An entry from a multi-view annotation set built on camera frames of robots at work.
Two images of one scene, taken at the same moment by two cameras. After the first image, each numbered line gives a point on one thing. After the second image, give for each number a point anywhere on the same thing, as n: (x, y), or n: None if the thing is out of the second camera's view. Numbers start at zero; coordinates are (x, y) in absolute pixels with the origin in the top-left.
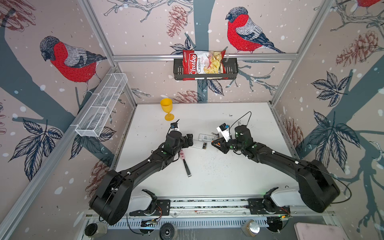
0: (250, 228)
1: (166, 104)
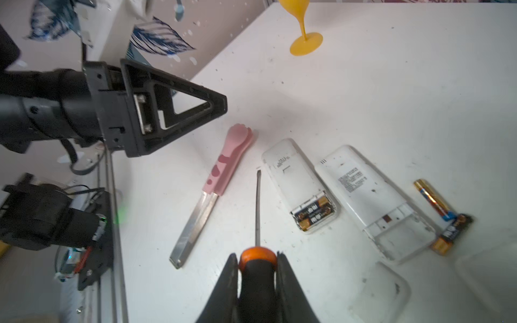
0: None
1: (307, 43)
